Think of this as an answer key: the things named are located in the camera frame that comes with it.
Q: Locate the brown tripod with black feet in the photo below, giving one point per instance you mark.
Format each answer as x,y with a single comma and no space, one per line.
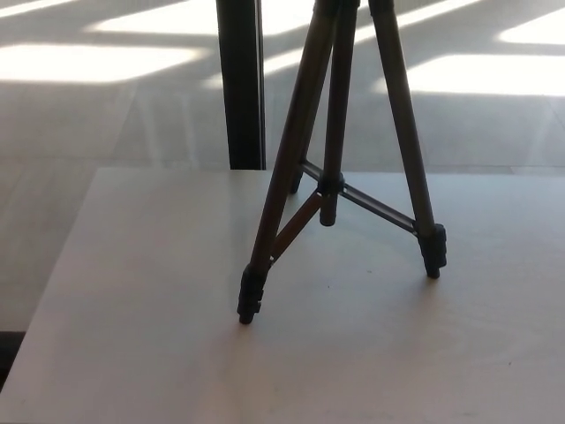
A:
408,132

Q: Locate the black vertical post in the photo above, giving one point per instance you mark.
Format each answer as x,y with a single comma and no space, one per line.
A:
240,88

